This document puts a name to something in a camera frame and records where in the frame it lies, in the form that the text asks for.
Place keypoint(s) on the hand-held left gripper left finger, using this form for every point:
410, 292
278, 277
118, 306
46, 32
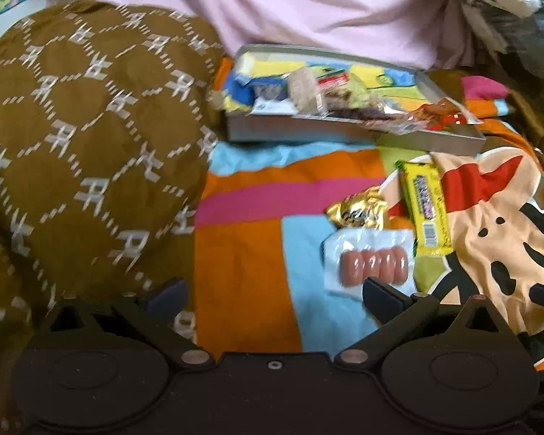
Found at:
170, 297

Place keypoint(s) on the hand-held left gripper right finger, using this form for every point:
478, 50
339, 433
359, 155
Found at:
380, 297

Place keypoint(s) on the clear sausage packet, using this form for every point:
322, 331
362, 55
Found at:
371, 263

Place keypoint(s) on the grey tray with cartoon drawing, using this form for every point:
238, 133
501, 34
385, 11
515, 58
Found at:
263, 131

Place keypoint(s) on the orange-red spicy snack packet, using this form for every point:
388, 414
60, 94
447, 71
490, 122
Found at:
439, 115

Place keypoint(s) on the quail egg packet red label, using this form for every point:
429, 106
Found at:
344, 97

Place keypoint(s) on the white rice cracker packet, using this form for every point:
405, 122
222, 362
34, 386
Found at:
304, 88

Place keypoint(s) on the gold foil snack packet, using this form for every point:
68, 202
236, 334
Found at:
358, 210

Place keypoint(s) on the yellow snack packet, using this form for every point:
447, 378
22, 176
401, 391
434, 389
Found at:
426, 208

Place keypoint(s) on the colourful cartoon printed blanket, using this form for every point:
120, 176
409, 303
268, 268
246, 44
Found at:
254, 235

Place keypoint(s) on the brown patterned quilt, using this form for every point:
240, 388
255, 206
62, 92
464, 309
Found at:
95, 145

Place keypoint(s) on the clear plastic bag of clothes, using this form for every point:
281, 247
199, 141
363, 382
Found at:
516, 31

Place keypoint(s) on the pink bed sheet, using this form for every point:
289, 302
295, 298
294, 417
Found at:
254, 4

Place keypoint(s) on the wooden bed frame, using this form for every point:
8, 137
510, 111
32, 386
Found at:
528, 115

